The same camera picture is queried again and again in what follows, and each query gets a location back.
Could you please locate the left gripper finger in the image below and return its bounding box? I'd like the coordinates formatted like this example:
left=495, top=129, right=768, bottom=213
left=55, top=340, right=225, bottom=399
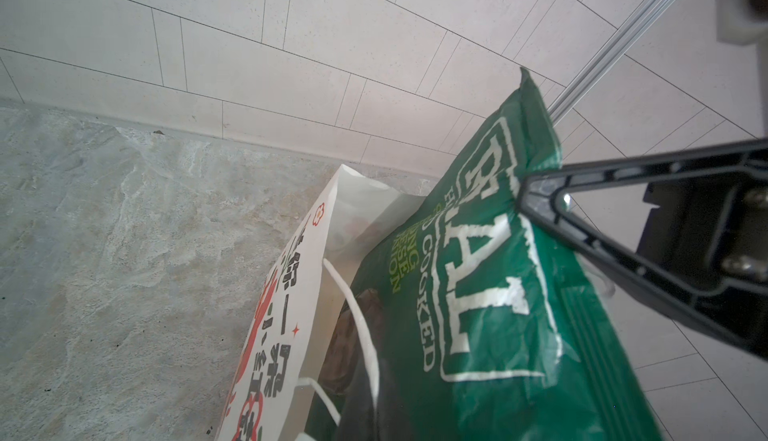
left=335, top=374, right=384, bottom=441

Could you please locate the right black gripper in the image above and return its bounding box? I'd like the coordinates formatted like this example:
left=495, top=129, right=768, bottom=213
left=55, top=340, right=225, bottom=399
left=517, top=139, right=767, bottom=357

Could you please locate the white flowered paper bag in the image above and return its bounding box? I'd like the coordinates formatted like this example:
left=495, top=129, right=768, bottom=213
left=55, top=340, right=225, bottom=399
left=215, top=165, right=423, bottom=440

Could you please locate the dark green snack packet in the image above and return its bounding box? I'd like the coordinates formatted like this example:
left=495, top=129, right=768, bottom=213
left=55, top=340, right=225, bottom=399
left=308, top=71, right=660, bottom=440

